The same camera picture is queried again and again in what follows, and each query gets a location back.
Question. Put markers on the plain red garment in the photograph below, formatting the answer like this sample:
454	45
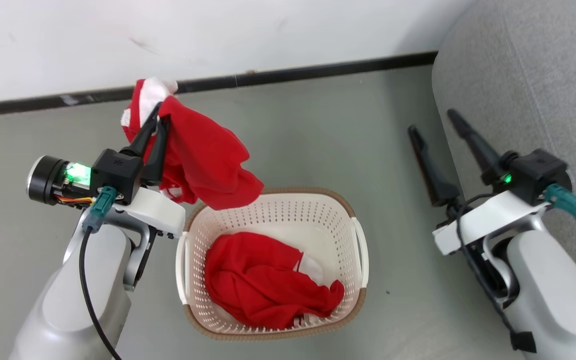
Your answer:
253	285

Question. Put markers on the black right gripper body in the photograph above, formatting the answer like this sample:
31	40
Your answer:
538	175

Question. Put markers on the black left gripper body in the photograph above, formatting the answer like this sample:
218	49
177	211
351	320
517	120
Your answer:
115	172

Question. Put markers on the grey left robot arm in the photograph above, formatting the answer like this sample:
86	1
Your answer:
68	300

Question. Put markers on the grey fabric sofa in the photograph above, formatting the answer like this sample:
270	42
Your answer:
533	75

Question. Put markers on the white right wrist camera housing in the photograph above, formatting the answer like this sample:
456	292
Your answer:
488	217

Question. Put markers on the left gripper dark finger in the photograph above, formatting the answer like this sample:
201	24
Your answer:
140	137
157	155

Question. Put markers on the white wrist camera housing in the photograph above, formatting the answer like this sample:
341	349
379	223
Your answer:
488	217
160	210

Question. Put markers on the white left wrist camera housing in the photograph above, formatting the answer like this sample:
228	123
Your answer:
160	210

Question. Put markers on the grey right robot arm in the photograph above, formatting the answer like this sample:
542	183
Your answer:
558	300

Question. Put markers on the cream perforated laundry basket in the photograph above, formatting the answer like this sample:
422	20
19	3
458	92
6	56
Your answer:
278	215

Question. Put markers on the black wall baseboard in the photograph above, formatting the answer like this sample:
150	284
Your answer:
318	70

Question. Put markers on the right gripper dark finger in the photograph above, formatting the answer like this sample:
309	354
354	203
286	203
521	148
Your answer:
483	155
435	180

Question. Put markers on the red garment with white trim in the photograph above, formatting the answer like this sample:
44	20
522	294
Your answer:
203	160

